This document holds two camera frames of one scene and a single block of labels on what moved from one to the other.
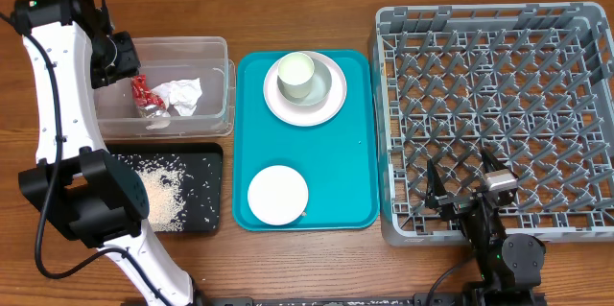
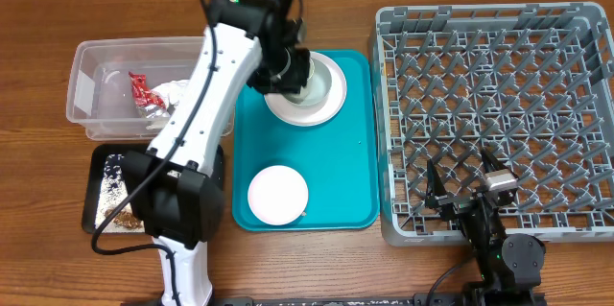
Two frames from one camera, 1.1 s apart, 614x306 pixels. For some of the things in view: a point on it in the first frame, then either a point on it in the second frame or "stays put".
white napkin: (181, 94) stays put
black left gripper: (131, 64) → (292, 81)
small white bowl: (277, 196) stays put
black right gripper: (462, 203) stays put
